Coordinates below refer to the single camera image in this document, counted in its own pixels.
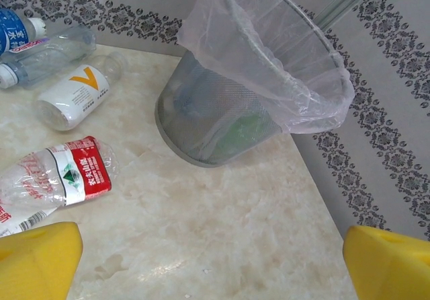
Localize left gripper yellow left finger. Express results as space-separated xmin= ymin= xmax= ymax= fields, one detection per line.
xmin=0 ymin=221 xmax=83 ymax=300

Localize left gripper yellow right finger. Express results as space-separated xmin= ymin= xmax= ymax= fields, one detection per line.
xmin=342 ymin=225 xmax=430 ymax=300

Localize large blue label white-cap bottle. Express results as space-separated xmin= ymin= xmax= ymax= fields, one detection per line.
xmin=0 ymin=7 xmax=47 ymax=56

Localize grey metal mesh bin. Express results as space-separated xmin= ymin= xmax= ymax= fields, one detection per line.
xmin=154 ymin=0 xmax=353 ymax=170

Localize clear bottle purple band label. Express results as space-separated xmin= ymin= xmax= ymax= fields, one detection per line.
xmin=0 ymin=24 xmax=97 ymax=91

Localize white label orange V bottle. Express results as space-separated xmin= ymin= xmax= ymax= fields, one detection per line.
xmin=35 ymin=51 xmax=128 ymax=132

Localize red label clear bottle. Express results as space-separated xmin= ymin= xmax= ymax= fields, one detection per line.
xmin=0 ymin=135 xmax=115 ymax=213

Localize clear plastic bin liner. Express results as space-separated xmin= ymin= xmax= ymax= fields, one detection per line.
xmin=177 ymin=0 xmax=356 ymax=135

